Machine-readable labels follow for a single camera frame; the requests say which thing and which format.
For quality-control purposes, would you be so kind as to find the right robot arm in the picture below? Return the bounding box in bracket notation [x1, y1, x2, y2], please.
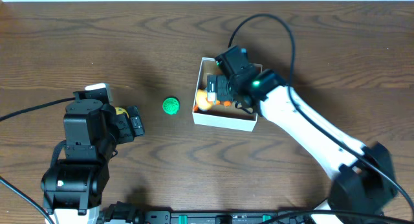
[215, 46, 397, 223]

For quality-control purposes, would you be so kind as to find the yellow ball with blue letters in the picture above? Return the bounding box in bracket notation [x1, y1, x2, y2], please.
[115, 107, 129, 118]

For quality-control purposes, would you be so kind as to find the black cable bottom left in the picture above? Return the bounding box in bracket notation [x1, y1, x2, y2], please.
[0, 175, 56, 224]

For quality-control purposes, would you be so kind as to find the green ridged ball toy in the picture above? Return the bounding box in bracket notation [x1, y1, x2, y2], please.
[162, 97, 180, 115]

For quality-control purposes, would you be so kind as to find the black rail with green clips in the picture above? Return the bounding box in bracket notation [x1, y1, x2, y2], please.
[96, 201, 386, 224]

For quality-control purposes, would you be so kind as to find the brown plush toy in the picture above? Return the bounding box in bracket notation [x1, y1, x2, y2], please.
[215, 100, 232, 107]

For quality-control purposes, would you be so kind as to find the yellow blue duck toy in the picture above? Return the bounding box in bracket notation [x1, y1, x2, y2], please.
[193, 89, 214, 111]

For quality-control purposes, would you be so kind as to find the white cardboard box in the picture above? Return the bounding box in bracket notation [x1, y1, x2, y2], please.
[191, 57, 258, 132]

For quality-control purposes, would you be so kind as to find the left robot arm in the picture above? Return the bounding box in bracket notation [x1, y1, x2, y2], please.
[41, 99, 144, 223]

